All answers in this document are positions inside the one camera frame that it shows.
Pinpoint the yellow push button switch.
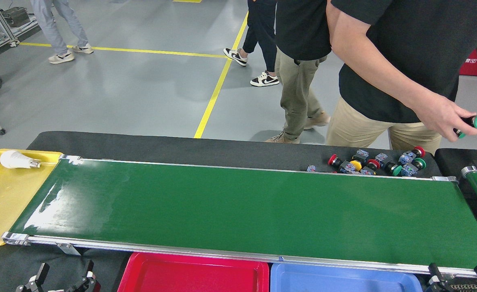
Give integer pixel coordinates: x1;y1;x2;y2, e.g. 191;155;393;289
349;149;370;172

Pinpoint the yellow plastic tray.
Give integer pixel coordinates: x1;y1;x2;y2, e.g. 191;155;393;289
0;148;64;249

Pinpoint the blue plastic tray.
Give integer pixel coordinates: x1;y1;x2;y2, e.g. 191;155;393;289
270;262;424;292

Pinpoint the red plastic tray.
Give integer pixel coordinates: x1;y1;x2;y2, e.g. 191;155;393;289
117;252;270;292

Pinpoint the green conveyor belt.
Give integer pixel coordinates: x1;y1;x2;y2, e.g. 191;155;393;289
1;155;477;280

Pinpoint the person's right hand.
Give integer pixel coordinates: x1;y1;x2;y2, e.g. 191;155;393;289
419;92;477;142

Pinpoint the white light bulb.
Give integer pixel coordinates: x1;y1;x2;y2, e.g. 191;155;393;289
0;150;42;170

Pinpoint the red fire extinguisher cabinet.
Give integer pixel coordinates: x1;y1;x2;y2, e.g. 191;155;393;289
459;49;477;77

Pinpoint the grey metal box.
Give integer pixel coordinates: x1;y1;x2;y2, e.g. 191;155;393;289
1;7;31;28

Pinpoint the aluminium frame rack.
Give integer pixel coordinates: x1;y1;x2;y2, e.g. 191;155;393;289
0;0;40;53

